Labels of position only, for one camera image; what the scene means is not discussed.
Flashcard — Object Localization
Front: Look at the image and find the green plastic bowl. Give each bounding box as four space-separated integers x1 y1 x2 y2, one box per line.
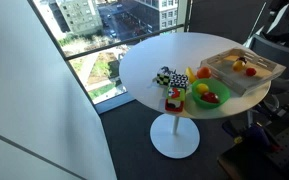
191 77 232 110

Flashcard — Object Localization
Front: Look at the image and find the red strawberry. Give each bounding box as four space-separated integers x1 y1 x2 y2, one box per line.
245 67 257 77

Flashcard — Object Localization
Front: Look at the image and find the dark window rail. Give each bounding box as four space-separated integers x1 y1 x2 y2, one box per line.
63 23 186 61

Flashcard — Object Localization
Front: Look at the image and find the grey office chair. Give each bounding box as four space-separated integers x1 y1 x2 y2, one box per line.
246 33 289 95

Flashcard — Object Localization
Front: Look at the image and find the green soft cube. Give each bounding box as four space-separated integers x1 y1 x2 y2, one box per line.
166 86 187 103

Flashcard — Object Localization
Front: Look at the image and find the red apple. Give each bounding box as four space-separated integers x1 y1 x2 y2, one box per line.
200 91 221 104

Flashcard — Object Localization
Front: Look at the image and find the black white patterned soft cube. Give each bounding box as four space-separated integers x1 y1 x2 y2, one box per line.
168 73 189 90

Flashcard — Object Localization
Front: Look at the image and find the white grey building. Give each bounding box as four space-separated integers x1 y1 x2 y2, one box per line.
133 0 180 33

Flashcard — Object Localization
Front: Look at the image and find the pale green building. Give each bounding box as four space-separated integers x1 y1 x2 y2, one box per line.
55 0 104 36

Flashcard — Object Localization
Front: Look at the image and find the yellow lemon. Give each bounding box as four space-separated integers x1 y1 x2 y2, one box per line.
196 82 210 95

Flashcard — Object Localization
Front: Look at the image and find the yellow bell pepper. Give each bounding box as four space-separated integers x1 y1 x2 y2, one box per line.
232 60 247 73

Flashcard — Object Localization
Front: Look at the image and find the yellow banana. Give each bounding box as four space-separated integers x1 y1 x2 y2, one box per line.
184 66 197 84

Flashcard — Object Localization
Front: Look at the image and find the zebra print soft cube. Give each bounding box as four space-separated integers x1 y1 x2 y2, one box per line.
156 65 177 87

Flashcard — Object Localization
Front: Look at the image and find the wooden slatted tray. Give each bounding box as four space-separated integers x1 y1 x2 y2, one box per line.
199 47 287 97

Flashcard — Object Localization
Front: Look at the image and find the white table pedestal base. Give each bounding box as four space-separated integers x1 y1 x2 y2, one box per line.
149 113 201 160

